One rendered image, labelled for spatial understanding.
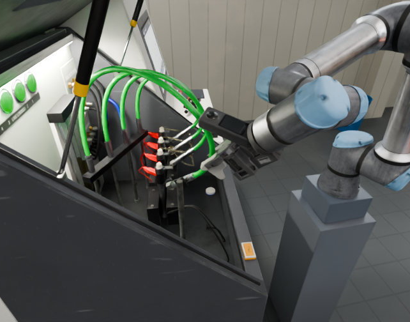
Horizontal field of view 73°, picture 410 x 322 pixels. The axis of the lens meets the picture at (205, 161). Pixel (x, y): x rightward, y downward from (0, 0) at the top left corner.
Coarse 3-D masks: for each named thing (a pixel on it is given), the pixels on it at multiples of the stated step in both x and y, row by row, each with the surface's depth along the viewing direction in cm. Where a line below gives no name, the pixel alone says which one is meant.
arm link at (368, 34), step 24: (360, 24) 68; (384, 24) 67; (336, 48) 62; (360, 48) 65; (384, 48) 72; (264, 72) 60; (288, 72) 57; (312, 72) 59; (336, 72) 64; (264, 96) 61
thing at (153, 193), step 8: (176, 152) 116; (168, 160) 110; (176, 168) 106; (168, 176) 102; (176, 176) 102; (152, 192) 94; (168, 192) 94; (176, 192) 94; (152, 200) 91; (168, 200) 91; (176, 200) 91; (152, 208) 88; (160, 208) 96; (168, 208) 88; (176, 208) 89; (152, 216) 90; (160, 216) 94; (168, 216) 90; (176, 216) 91; (160, 224) 92; (168, 224) 92
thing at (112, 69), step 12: (96, 72) 64; (108, 72) 63; (132, 72) 61; (144, 72) 61; (168, 84) 61; (180, 96) 61; (84, 108) 72; (192, 108) 61; (84, 120) 74; (84, 132) 76; (204, 132) 64; (84, 144) 78
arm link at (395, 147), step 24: (408, 24) 65; (408, 48) 68; (408, 72) 71; (408, 96) 73; (408, 120) 76; (384, 144) 85; (408, 144) 80; (360, 168) 94; (384, 168) 86; (408, 168) 84
